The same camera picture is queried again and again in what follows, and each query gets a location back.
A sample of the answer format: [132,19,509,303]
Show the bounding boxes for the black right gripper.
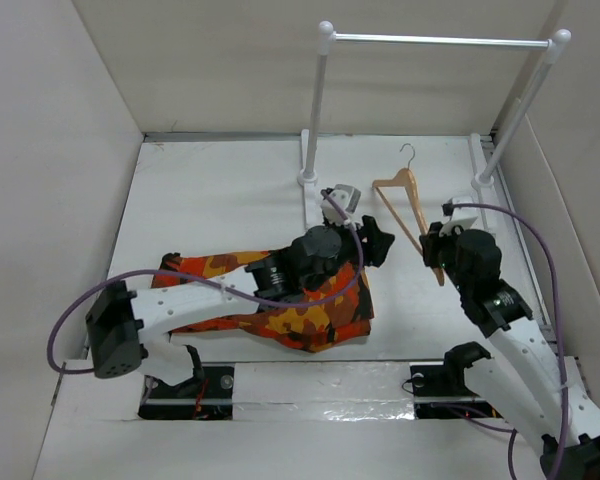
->
[421,218,472,293]

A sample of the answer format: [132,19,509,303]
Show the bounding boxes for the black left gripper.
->
[303,214,390,293]

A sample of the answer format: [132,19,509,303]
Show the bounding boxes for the orange camouflage trousers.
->
[150,248,375,355]

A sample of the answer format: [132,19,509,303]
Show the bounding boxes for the wooden clothes hanger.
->
[371,142,429,256]

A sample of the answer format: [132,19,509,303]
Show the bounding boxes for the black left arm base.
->
[138,363,235,421]

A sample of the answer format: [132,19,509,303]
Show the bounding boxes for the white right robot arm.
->
[420,221,600,479]

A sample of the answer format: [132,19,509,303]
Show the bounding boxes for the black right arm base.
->
[402,364,501,420]

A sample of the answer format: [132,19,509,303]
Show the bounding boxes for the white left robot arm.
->
[86,216,395,397]

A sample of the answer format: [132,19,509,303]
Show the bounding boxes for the white clothes rack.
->
[297,20,572,228]

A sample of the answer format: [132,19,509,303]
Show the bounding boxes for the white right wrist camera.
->
[439,196,479,237]

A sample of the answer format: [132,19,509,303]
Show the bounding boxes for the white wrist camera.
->
[439,196,479,237]
[320,184,361,226]

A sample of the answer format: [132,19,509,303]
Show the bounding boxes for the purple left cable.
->
[47,192,366,375]

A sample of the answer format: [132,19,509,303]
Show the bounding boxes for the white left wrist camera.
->
[320,184,361,226]

